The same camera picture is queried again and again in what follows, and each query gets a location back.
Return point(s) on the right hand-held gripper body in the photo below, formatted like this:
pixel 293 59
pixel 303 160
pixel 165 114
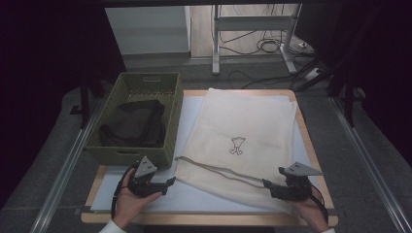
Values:
pixel 296 186

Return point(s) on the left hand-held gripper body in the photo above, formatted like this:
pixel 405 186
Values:
pixel 142 181

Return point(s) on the dark cloth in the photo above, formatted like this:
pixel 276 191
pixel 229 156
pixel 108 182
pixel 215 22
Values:
pixel 136 124

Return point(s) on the white mesh laundry bag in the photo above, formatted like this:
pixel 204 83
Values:
pixel 246 116

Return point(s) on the green woven basket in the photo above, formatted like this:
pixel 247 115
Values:
pixel 175 97

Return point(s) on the person's left hand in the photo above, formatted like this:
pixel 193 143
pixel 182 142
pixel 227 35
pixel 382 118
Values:
pixel 128 207

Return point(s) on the person's right hand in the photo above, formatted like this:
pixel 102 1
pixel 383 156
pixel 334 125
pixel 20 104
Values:
pixel 312 212

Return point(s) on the person's right white sleeve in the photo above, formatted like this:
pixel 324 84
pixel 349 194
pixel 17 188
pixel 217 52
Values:
pixel 327 230

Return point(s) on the person's white sleeve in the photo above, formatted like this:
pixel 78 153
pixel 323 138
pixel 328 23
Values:
pixel 327 230
pixel 111 227

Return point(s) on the person's left white sleeve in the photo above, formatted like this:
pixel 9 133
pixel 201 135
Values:
pixel 111 227

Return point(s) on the black stand leg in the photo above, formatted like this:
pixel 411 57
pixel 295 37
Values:
pixel 85 106

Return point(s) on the white power strip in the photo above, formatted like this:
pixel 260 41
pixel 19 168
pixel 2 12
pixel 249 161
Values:
pixel 313 73

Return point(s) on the black curtain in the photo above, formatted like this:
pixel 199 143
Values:
pixel 48 64
pixel 372 64

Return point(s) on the white cabinet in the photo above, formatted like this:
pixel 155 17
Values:
pixel 147 29

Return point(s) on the aluminium rail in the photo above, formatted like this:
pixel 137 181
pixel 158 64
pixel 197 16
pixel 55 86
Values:
pixel 369 168
pixel 64 168

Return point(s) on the grey metal desk frame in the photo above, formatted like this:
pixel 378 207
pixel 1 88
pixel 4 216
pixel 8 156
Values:
pixel 251 23

